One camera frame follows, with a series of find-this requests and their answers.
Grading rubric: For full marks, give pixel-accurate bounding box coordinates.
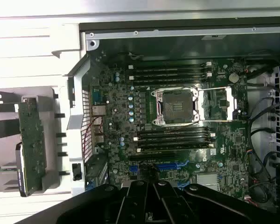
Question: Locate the black looped wire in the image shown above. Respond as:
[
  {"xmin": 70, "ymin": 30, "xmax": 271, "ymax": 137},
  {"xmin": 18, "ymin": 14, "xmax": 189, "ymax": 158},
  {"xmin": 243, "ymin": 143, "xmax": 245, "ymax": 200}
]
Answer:
[{"xmin": 248, "ymin": 92, "xmax": 280, "ymax": 140}]

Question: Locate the silver chipset heatsink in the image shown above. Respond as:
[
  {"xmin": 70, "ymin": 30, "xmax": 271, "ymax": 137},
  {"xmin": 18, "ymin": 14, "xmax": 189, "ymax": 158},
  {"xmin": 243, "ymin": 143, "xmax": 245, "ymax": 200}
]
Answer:
[{"xmin": 196, "ymin": 173, "xmax": 219, "ymax": 191}]

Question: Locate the CPU socket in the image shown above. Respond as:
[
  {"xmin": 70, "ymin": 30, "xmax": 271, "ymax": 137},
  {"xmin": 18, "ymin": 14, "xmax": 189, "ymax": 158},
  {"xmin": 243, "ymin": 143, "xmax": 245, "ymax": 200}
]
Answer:
[{"xmin": 151, "ymin": 87, "xmax": 200, "ymax": 128}]

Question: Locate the silver coin battery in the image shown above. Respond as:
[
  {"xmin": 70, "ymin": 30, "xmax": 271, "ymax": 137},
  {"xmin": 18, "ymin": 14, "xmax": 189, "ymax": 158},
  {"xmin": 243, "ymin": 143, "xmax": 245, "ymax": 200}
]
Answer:
[{"xmin": 228, "ymin": 72, "xmax": 240, "ymax": 84}]

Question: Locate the metal socket cover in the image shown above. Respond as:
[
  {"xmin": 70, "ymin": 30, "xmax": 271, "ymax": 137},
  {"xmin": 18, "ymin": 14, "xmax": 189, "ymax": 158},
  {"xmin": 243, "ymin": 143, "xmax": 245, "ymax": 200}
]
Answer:
[{"xmin": 198, "ymin": 86, "xmax": 238, "ymax": 122}]

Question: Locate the blue expansion slot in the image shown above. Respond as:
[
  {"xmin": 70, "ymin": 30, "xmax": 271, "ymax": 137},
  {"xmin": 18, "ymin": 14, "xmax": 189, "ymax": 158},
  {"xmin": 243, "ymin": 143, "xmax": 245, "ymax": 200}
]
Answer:
[
  {"xmin": 129, "ymin": 162, "xmax": 178, "ymax": 175},
  {"xmin": 176, "ymin": 181, "xmax": 190, "ymax": 190}
]

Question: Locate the black expansion slot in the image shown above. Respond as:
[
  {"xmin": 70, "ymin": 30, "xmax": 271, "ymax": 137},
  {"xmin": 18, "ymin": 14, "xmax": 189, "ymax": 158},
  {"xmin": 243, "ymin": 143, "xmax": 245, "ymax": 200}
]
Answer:
[{"xmin": 129, "ymin": 153, "xmax": 176, "ymax": 162}]

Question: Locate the black open PC case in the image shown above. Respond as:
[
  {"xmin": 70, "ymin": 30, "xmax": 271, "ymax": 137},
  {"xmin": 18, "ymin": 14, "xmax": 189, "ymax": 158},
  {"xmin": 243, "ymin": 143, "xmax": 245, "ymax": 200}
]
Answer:
[{"xmin": 62, "ymin": 13, "xmax": 280, "ymax": 212}]

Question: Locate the black RAM slot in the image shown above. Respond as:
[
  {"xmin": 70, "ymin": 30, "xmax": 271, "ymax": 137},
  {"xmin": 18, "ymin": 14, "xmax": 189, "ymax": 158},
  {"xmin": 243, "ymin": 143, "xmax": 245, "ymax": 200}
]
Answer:
[
  {"xmin": 127, "ymin": 61, "xmax": 212, "ymax": 70},
  {"xmin": 136, "ymin": 127, "xmax": 212, "ymax": 136},
  {"xmin": 130, "ymin": 67, "xmax": 208, "ymax": 75},
  {"xmin": 130, "ymin": 78, "xmax": 208, "ymax": 86},
  {"xmin": 135, "ymin": 144, "xmax": 215, "ymax": 154},
  {"xmin": 127, "ymin": 72, "xmax": 212, "ymax": 81},
  {"xmin": 133, "ymin": 133, "xmax": 215, "ymax": 142},
  {"xmin": 136, "ymin": 139, "xmax": 213, "ymax": 147}
]

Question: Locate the grey parts rack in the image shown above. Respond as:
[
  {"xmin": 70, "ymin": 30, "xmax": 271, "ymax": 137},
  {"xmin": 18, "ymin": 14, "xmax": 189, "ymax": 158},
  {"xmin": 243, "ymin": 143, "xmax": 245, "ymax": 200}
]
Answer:
[{"xmin": 0, "ymin": 87, "xmax": 72, "ymax": 196}]

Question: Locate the green motherboard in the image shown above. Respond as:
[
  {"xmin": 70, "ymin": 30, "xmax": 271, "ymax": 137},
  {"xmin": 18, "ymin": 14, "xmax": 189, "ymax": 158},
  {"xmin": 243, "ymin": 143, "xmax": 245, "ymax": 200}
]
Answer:
[{"xmin": 88, "ymin": 57, "xmax": 251, "ymax": 201}]

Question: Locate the metal drive cage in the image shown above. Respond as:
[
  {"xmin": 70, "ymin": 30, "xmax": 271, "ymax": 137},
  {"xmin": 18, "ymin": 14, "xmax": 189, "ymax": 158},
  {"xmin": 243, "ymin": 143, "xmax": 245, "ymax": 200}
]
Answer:
[{"xmin": 270, "ymin": 62, "xmax": 280, "ymax": 164}]

